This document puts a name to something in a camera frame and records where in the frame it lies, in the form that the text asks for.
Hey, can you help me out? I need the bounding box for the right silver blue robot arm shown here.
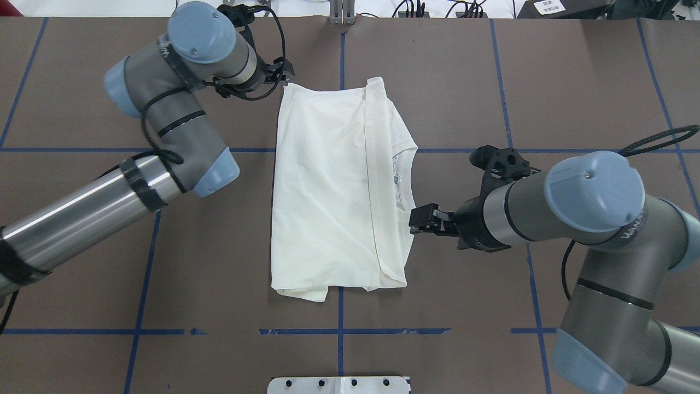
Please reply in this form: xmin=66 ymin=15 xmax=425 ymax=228
xmin=409 ymin=146 xmax=698 ymax=393

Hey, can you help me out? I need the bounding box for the cream cat print t-shirt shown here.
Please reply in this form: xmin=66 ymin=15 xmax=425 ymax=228
xmin=271 ymin=77 xmax=418 ymax=303

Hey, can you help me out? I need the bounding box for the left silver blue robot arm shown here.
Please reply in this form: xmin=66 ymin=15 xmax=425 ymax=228
xmin=2 ymin=2 xmax=263 ymax=296

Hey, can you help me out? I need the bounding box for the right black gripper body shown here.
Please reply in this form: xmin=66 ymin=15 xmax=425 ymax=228
xmin=437 ymin=195 xmax=511 ymax=253

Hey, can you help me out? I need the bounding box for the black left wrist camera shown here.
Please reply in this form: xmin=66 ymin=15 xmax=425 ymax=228
xmin=211 ymin=3 xmax=296 ymax=102

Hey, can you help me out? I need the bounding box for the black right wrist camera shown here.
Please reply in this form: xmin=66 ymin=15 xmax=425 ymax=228
xmin=469 ymin=145 xmax=541 ymax=194

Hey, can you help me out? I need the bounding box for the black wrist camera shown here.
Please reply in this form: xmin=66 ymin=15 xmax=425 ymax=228
xmin=211 ymin=3 xmax=296 ymax=102
xmin=469 ymin=145 xmax=541 ymax=194

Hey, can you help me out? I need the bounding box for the aluminium frame post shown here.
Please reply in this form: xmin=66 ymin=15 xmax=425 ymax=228
xmin=329 ymin=0 xmax=357 ymax=25

